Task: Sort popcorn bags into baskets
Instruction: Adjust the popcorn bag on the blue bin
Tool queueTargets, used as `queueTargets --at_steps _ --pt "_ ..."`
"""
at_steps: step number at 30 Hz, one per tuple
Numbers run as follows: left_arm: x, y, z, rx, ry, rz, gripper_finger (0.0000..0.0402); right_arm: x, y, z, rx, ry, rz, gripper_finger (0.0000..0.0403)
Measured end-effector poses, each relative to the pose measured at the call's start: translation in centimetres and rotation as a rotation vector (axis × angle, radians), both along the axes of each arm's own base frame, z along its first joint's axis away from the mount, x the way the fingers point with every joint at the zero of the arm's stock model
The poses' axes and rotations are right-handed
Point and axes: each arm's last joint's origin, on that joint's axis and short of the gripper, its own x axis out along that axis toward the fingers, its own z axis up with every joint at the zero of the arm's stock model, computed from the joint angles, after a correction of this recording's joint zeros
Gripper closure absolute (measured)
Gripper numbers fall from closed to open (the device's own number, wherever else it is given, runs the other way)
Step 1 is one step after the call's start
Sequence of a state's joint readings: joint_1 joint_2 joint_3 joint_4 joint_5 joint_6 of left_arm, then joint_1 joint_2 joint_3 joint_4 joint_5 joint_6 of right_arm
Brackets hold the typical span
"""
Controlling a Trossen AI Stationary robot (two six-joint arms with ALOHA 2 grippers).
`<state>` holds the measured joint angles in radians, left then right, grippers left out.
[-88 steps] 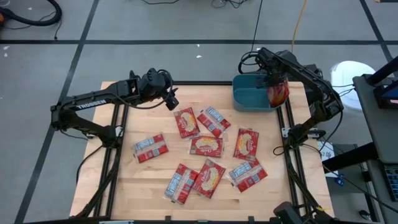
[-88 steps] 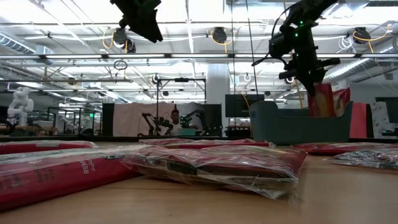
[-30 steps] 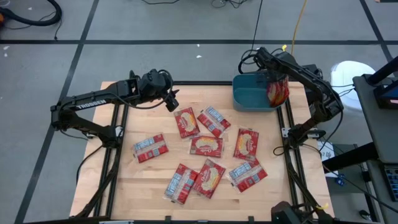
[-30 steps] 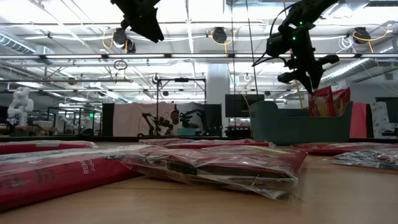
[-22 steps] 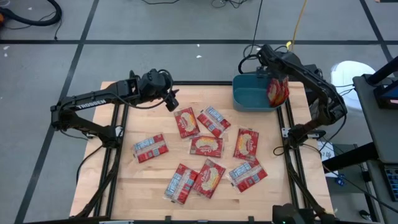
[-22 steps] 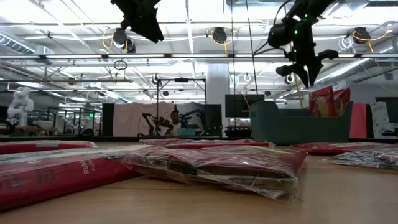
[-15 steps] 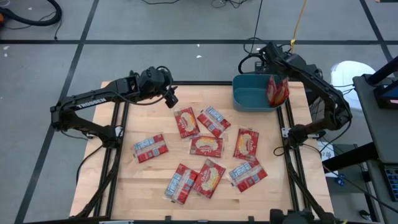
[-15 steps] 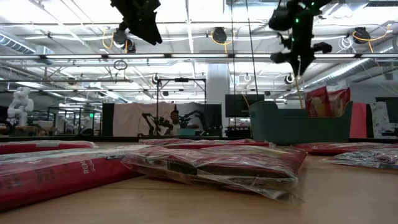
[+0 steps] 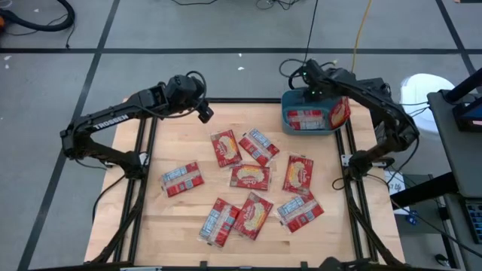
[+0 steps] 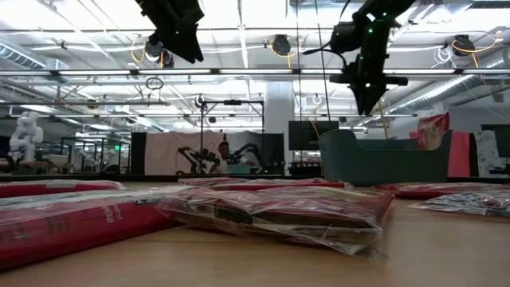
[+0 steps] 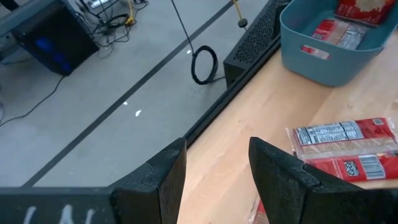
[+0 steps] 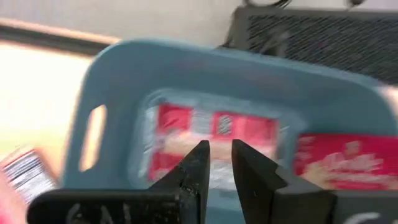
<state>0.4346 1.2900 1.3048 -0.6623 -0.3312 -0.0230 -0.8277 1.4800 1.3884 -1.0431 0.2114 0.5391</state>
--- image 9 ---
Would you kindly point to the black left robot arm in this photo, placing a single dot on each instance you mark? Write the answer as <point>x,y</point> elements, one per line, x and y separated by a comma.
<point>109,122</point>

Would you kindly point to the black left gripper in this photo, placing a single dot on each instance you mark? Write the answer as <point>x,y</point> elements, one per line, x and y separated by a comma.
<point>186,90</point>

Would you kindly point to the white paper sheet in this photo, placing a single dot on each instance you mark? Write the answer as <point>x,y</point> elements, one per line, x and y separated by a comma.
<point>395,186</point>

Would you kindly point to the small blue object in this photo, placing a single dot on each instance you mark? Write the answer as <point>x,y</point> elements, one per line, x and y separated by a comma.
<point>412,219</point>

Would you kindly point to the black pole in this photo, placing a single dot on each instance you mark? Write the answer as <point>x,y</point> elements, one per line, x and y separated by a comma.
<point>465,84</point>

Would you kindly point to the black keyboard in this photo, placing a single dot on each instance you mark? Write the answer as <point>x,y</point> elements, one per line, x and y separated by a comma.
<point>475,222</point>

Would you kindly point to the red popcorn bag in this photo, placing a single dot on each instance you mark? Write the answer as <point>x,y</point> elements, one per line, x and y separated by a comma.
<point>340,111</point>
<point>226,148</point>
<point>298,174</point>
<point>218,223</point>
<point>305,119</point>
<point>259,146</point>
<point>182,179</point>
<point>253,216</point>
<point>250,177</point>
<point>300,213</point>

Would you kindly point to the dark blue device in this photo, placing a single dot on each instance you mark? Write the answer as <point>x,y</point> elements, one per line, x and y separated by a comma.
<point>467,116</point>

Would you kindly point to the grey cart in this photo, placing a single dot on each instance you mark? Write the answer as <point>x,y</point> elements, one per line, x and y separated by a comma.
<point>452,150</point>

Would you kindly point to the teal plastic basket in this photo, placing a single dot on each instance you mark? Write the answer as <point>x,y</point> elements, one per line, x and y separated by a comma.
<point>309,132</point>

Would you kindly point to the white metal bracket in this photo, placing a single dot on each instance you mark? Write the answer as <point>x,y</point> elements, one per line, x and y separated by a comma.
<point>348,160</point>

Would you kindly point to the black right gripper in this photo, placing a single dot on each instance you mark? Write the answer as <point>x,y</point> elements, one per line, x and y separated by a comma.
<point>316,81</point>

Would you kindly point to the white round stool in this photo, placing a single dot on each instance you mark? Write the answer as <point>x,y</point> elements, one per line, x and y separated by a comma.
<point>421,90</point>

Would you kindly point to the black caster wheel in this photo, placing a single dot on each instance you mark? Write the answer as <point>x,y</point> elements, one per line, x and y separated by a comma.
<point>441,259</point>

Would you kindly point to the orange object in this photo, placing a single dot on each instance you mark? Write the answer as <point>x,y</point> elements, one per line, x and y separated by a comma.
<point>1,23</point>

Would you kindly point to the black desk beam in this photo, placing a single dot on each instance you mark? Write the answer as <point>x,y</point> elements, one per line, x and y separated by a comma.
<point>425,190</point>

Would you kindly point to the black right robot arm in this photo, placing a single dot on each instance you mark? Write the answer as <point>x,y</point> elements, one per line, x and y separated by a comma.
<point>376,101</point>

